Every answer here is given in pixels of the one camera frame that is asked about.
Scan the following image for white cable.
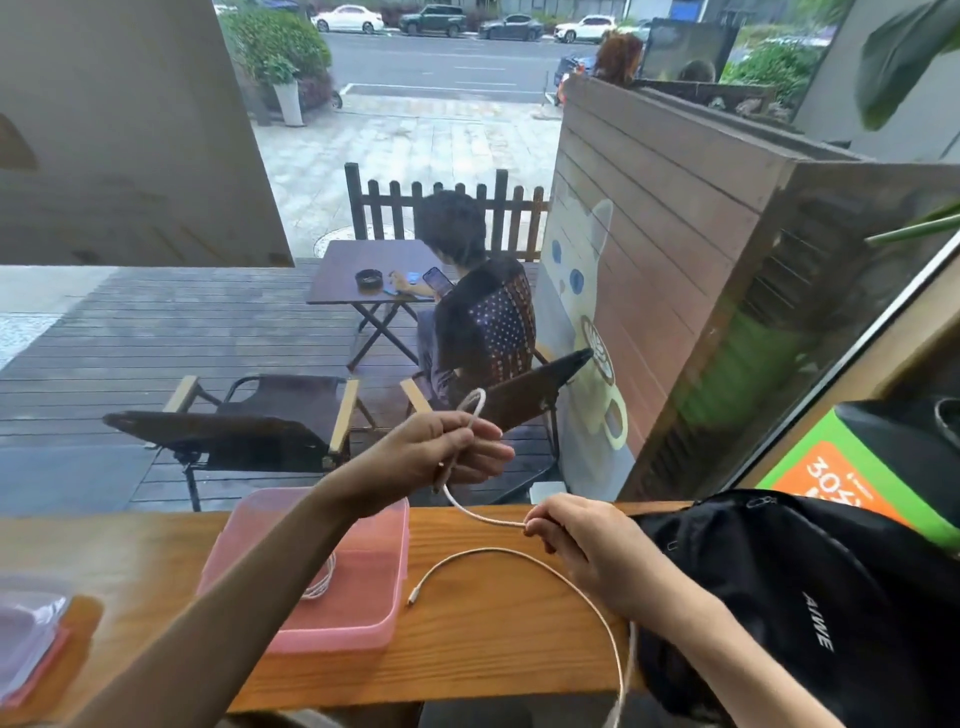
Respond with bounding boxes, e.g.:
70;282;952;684
406;387;639;728
303;553;337;601

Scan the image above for dark folding outdoor table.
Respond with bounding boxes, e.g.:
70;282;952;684
305;238;451;373

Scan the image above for green bush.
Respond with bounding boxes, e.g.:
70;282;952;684
218;5;334;114

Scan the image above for dark green suv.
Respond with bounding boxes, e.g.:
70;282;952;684
397;3;470;37

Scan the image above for person's left hand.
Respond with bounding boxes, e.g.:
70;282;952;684
314;410;517;523

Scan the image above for person's right hand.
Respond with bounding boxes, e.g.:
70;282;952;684
523;492;703;624

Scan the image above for dark display board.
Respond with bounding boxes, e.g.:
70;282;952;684
639;16;740;84

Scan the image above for person's right forearm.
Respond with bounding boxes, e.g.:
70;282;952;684
652;588;849;728

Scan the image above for white sedan car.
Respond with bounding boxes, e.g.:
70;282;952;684
311;3;385;35

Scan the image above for large green leaf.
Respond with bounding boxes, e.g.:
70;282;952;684
854;0;960;133

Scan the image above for blue scooter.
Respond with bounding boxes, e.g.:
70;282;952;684
553;53;598;106

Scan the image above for dark wooden picket fence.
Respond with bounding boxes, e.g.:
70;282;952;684
343;162;553;262

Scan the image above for green shrubs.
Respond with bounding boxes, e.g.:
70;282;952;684
719;41;826;110

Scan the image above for white planter pot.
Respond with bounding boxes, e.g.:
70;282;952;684
272;80;305;127

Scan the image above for wooden partition with cat painting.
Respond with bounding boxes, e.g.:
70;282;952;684
533;74;960;502

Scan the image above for person's left forearm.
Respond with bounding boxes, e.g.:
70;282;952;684
71;483;354;728

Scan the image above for white suv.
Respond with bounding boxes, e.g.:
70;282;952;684
553;14;618;44

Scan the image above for green and orange printed stand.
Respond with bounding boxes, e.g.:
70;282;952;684
755;401;960;553

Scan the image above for long narrow green leaf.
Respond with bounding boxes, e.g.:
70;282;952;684
863;202;960;249

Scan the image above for dark folding chair wooden armrests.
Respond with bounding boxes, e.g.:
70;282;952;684
102;373;378;514
399;347;594;505

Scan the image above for pink plastic container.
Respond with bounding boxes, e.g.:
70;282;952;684
196;485;412;656

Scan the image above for black backpack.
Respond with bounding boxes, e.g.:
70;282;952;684
633;488;960;728

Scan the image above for dark grey sedan car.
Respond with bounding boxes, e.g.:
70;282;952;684
477;13;547;43

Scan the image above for clear container lid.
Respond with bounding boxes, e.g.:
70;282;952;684
0;588;73;710

